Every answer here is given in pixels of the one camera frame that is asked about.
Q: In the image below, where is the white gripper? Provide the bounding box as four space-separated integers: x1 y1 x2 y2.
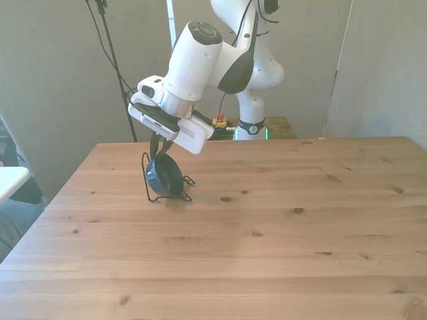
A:
128 93 215 158

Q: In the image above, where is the blue bowl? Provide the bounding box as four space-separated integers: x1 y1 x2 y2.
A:
145 153 185 196

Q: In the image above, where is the black tripod stand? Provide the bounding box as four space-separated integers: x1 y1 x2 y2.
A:
85 0 139 143

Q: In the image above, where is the white side table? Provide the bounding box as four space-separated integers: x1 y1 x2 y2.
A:
0 165 31 205

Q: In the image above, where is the black wire dish rack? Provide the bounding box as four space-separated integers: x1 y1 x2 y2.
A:
141 151 197 203

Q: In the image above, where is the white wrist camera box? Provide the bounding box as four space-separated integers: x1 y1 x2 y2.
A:
137 75 166 100

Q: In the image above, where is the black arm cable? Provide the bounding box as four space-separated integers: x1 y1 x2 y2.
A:
211 0 280 129

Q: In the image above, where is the black tripod cable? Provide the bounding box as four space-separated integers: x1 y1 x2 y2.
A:
85 0 133 93

